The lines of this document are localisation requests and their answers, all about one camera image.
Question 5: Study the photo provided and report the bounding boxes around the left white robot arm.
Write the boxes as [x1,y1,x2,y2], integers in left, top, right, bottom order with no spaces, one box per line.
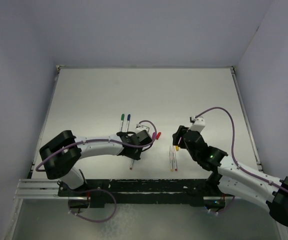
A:
[35,129,155,196]

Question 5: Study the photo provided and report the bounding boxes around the red pen cap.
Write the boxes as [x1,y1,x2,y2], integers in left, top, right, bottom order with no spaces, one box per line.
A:
[156,132,162,140]

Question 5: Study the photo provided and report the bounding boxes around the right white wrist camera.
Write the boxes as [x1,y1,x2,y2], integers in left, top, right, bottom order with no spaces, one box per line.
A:
[188,115,206,133]

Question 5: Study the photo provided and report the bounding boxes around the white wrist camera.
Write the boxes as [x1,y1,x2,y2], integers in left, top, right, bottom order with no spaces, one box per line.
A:
[188,115,206,133]
[134,123,150,134]

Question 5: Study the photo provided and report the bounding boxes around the red marker pen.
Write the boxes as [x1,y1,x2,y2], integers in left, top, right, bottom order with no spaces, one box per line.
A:
[172,146,178,172]

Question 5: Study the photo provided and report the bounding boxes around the left aluminium rail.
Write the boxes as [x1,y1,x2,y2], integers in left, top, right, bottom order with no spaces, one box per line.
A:
[13,178,59,200]

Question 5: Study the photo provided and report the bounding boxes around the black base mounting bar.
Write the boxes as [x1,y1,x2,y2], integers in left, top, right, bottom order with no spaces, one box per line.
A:
[57,179,227,212]

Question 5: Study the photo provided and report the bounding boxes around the yellow marker pen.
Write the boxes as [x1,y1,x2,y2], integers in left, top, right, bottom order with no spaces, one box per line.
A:
[169,146,174,172]

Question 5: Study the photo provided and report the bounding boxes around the blue marker pen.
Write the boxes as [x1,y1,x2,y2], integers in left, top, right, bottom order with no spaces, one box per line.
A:
[125,114,131,132]

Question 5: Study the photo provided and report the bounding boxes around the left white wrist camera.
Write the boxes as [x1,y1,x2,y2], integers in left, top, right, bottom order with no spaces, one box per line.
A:
[134,123,150,134]

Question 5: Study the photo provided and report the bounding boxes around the purple marker pen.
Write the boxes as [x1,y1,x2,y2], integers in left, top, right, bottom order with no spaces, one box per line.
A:
[129,159,135,170]

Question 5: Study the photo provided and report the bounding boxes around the green marker pen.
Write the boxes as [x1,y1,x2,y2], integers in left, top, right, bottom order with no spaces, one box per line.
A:
[119,113,125,132]

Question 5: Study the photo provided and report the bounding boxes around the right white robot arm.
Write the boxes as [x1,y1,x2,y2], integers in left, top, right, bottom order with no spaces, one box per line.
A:
[172,125,288,227]

